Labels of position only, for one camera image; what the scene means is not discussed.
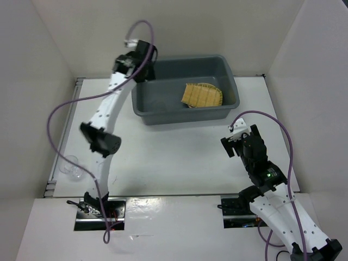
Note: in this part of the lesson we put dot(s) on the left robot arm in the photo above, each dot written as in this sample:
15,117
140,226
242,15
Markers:
129,69

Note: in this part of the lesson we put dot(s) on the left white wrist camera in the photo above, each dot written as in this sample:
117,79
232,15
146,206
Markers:
131,43

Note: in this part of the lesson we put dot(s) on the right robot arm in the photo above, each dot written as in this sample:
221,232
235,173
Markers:
273,201

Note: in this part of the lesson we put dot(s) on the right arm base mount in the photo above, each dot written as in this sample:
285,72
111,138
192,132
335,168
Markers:
235,214

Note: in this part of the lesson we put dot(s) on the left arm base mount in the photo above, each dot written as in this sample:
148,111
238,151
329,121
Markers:
91,219

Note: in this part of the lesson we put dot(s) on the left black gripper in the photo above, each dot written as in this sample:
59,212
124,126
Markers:
149,75

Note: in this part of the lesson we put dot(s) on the woven bamboo basket tray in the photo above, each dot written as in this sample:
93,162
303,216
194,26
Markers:
202,95

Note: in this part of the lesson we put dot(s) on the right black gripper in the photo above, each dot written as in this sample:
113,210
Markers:
228,145

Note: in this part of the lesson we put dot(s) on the grey plastic bin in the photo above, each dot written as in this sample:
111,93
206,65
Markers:
172,75

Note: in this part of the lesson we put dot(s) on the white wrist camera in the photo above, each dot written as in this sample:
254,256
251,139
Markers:
238,130
131,43

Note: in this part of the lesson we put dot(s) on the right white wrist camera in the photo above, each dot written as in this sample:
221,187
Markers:
238,130

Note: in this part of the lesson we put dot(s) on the aluminium table edge rail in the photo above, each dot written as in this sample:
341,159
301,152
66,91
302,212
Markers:
60,125

